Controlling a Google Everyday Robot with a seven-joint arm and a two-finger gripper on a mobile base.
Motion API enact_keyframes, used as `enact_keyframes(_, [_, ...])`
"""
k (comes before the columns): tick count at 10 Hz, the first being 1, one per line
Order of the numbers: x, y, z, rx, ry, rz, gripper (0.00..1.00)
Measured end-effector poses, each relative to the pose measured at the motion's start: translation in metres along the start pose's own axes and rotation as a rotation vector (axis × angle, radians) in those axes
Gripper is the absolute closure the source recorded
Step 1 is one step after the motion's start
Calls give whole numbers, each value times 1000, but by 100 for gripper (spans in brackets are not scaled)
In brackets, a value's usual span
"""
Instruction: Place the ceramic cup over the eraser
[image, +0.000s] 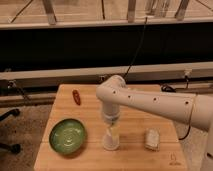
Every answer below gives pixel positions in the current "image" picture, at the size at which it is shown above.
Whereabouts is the translucent white ceramic cup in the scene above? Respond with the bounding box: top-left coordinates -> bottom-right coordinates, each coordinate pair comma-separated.
102,128 -> 119,151

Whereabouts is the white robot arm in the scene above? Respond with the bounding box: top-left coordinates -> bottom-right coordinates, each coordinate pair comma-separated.
96,75 -> 213,171

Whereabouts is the white eraser block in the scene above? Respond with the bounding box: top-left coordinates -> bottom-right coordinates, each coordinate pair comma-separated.
145,129 -> 160,151

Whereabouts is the green ceramic bowl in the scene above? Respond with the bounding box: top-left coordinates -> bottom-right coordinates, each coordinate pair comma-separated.
49,118 -> 87,155

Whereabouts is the wooden table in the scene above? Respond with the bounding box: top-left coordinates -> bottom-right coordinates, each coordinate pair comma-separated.
34,84 -> 187,171

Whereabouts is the black chair base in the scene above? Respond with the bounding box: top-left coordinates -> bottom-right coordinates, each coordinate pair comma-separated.
0,108 -> 22,155

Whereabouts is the metal frame rail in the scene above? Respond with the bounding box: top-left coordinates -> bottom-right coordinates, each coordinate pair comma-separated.
0,62 -> 213,88

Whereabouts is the black cable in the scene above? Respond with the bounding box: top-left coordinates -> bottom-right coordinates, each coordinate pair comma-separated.
122,16 -> 149,80

